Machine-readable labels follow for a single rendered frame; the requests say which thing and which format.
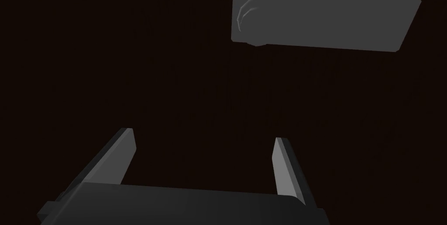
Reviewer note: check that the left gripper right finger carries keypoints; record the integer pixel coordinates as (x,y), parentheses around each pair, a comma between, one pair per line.
(288,176)

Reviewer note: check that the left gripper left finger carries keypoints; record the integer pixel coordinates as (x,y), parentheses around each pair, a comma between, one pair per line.
(111,162)

